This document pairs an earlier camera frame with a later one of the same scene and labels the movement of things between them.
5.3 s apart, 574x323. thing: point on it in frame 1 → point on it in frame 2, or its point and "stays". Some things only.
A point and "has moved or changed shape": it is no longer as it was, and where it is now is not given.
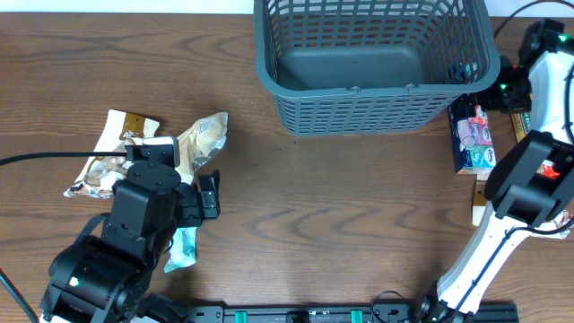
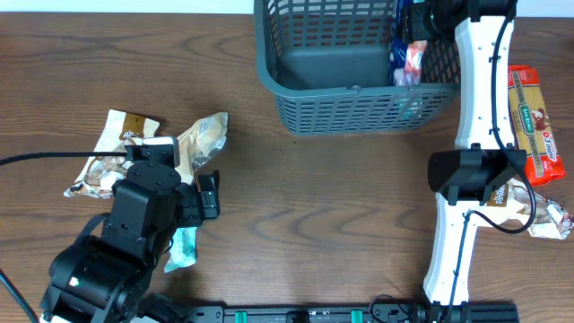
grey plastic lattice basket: [375, 67] stays
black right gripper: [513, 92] → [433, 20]
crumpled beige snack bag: [199, 143] stays
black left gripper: [187, 202] stays
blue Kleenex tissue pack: [474, 146] has moved or changed shape
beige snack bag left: [101, 173] stays
